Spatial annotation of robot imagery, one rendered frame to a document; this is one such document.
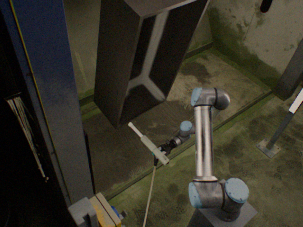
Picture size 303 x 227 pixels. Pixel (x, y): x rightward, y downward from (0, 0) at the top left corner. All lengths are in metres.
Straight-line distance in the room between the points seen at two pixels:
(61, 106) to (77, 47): 2.00
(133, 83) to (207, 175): 1.39
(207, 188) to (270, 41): 2.42
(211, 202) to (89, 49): 2.12
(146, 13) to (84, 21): 1.68
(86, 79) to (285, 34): 2.29
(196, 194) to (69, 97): 0.94
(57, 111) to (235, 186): 1.11
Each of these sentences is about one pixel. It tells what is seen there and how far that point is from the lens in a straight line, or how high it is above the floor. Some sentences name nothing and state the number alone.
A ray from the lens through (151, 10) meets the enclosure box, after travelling 1.61.
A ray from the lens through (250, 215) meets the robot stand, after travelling 2.04.
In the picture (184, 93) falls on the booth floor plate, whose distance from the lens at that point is 3.46.
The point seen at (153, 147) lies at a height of 0.56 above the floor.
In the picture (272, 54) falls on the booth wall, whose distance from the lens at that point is 3.77.
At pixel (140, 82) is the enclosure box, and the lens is 2.80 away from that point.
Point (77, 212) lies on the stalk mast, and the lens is 0.80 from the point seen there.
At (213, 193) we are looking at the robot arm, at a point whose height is 0.89.
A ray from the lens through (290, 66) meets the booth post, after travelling 3.70.
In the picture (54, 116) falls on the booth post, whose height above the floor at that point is 1.50.
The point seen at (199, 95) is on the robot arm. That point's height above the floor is 1.20.
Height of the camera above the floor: 2.37
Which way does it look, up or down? 47 degrees down
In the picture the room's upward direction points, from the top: 7 degrees clockwise
